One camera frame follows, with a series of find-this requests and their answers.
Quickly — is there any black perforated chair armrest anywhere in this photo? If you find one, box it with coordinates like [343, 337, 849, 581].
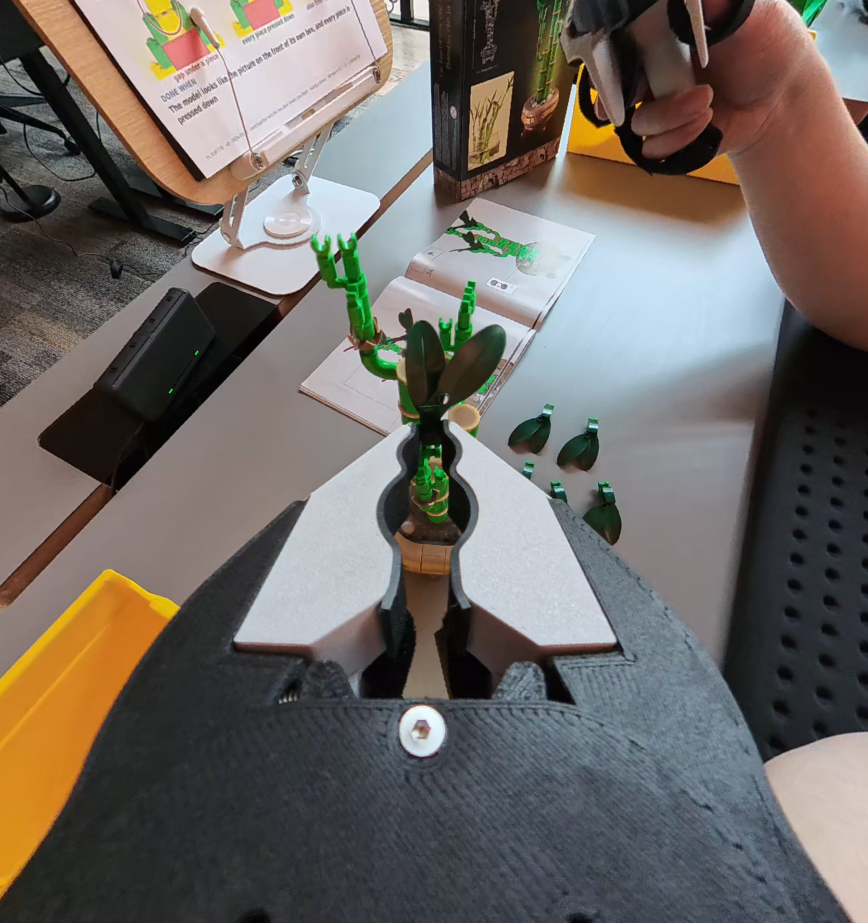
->
[726, 303, 868, 758]

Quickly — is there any green lego bamboo model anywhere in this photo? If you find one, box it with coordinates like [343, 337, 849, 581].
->
[311, 232, 482, 576]

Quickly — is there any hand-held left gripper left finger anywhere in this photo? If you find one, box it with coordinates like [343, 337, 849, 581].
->
[234, 424, 415, 697]

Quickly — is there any black desk frame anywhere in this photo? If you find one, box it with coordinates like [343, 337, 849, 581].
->
[15, 43, 197, 245]

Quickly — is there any dark green lego leaf piece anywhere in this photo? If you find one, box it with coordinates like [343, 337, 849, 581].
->
[403, 321, 508, 434]

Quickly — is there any black lego set box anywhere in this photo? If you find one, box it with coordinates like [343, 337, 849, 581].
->
[430, 0, 578, 203]

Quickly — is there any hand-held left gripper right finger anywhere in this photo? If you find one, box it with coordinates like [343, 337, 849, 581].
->
[444, 422, 617, 697]

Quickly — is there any person's right hand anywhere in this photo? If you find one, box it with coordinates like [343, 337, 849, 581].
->
[594, 0, 837, 158]

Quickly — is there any black power box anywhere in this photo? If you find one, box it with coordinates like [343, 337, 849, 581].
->
[93, 287, 217, 423]

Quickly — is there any group of green lego leaves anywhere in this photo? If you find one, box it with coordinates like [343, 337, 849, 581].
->
[507, 404, 624, 547]

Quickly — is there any lego instruction booklet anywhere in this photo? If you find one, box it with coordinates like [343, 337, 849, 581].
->
[300, 198, 597, 437]

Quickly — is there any yellow plastic bin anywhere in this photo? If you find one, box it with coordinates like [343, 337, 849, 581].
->
[0, 570, 181, 913]
[567, 65, 741, 185]

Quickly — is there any white document stand base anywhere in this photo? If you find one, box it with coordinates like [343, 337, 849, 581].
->
[190, 123, 382, 298]

